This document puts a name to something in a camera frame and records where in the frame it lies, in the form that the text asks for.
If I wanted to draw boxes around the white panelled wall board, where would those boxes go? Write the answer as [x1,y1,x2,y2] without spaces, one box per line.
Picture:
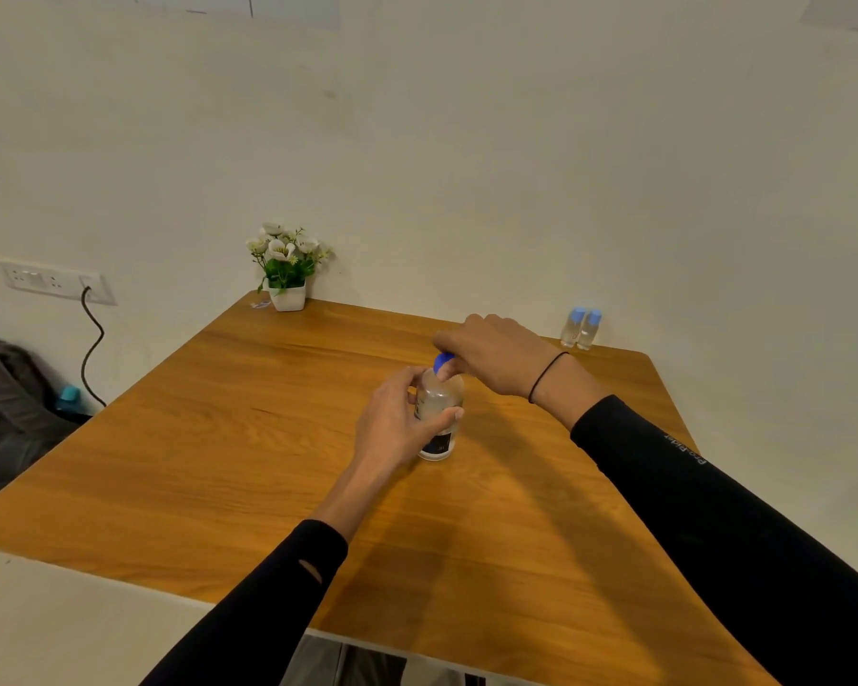
[78,0,343,28]

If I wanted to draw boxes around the person's right forearm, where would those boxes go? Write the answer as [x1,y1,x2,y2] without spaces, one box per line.
[532,353,858,686]

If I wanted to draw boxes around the grey backpack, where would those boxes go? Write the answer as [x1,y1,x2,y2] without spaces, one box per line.
[0,333,91,499]

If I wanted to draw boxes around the person's left forearm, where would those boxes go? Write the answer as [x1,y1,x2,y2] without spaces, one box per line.
[139,456,401,686]

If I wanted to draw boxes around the white flowers in white pot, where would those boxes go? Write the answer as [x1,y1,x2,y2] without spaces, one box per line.
[245,221,335,313]

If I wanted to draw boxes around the black power cable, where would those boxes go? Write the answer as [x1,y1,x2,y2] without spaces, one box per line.
[79,286,107,408]

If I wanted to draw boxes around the large clear bottle blue label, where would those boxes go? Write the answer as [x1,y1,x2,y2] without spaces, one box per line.
[414,367,466,463]

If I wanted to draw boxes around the white paper sheet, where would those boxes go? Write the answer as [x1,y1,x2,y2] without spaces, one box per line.
[800,0,858,33]

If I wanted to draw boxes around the person's right hand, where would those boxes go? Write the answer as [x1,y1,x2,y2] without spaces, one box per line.
[432,313,566,400]

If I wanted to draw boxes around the grey trousers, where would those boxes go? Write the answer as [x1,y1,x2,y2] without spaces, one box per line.
[279,634,466,686]

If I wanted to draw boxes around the white wall socket panel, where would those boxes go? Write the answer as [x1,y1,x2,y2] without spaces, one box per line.
[0,257,117,307]

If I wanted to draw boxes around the person's left hand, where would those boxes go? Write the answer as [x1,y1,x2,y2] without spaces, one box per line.
[350,366,466,484]

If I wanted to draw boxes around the black wrist band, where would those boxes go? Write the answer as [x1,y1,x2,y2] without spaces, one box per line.
[527,350,572,405]

